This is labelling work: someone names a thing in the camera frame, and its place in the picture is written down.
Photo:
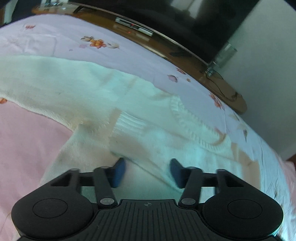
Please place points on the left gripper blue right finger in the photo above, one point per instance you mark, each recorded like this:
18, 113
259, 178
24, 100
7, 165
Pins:
190, 179

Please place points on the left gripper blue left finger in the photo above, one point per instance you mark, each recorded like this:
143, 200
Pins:
105, 179

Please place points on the white knit sweater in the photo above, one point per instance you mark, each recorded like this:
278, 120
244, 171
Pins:
114, 114

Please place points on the pink floral bed sheet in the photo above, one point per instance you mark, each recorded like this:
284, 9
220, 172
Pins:
30, 142

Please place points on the wooden TV console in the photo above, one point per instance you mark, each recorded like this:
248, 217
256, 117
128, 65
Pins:
157, 44

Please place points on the silver set-top box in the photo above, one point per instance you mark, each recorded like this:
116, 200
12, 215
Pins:
134, 26

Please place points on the large black curved television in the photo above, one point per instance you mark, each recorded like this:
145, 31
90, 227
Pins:
201, 27

